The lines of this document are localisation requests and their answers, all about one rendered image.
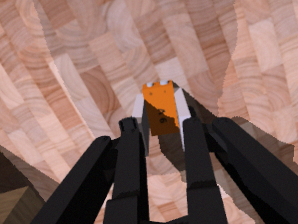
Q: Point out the brown wooden drawer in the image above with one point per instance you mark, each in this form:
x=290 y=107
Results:
x=19 y=206

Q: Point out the orange nine-volt battery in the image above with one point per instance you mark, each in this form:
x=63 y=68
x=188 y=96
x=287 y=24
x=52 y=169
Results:
x=161 y=108

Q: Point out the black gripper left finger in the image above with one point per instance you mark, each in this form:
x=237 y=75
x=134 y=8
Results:
x=79 y=197

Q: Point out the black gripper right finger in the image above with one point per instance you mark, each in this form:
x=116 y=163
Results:
x=267 y=183

